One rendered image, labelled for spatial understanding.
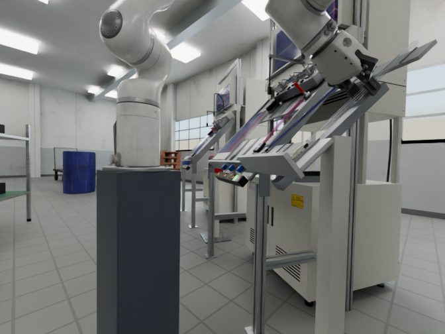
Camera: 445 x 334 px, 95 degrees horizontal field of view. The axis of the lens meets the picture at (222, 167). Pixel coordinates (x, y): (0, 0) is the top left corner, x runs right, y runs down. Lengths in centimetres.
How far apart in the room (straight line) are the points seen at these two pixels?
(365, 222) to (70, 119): 1030
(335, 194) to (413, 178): 336
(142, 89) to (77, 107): 1008
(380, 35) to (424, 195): 290
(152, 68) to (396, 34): 133
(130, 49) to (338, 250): 81
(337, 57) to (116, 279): 74
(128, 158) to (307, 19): 54
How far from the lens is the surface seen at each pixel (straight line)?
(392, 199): 150
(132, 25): 65
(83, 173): 510
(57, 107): 1058
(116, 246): 59
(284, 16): 58
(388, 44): 155
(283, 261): 100
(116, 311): 67
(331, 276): 77
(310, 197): 107
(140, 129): 61
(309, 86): 120
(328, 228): 72
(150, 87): 64
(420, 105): 410
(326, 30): 58
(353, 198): 120
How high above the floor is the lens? 73
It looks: 2 degrees down
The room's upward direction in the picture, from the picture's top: 1 degrees clockwise
